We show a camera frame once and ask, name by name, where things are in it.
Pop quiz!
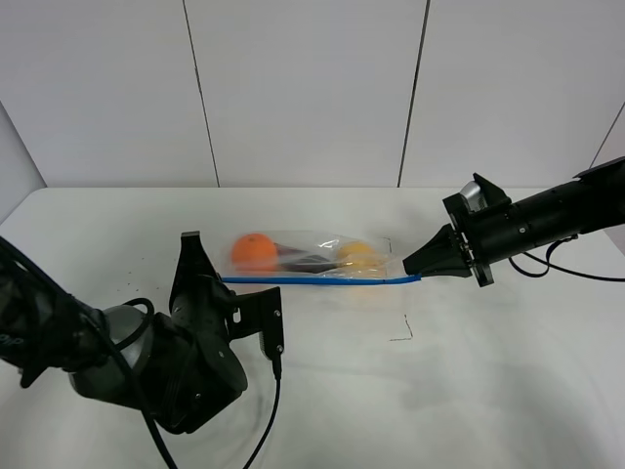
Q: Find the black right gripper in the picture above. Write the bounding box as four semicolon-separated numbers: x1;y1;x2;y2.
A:
402;192;494;287

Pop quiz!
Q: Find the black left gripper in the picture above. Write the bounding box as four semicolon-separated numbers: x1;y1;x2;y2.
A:
168;231;233;352

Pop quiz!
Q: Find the clear zip bag blue seal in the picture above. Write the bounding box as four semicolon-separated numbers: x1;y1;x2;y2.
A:
219;231;421;286

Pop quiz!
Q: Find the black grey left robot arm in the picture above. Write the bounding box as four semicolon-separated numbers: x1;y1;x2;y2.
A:
1;233;247;434

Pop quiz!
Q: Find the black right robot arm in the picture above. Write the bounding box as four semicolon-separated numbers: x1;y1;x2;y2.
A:
402;157;624;287

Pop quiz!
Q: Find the orange fruit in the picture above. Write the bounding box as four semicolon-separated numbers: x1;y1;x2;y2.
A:
230;233;278;273

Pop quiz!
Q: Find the yellow pear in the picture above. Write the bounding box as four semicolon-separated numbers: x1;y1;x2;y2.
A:
336;241;386;270

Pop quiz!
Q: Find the purple eggplant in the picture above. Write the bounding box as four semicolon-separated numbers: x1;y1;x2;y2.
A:
275;243;341;275

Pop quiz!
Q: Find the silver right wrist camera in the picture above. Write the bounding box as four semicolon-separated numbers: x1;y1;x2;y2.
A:
460;173;512;213

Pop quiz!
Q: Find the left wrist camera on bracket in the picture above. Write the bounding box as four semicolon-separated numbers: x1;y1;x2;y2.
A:
227;287;285;361

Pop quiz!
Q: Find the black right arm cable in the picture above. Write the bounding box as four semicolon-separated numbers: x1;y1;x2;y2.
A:
507;234;625;282

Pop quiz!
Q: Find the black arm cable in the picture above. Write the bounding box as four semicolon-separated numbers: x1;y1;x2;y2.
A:
243;354;284;469
507;234;625;282

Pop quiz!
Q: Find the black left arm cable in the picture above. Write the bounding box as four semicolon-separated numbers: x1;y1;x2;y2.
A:
243;354;284;469

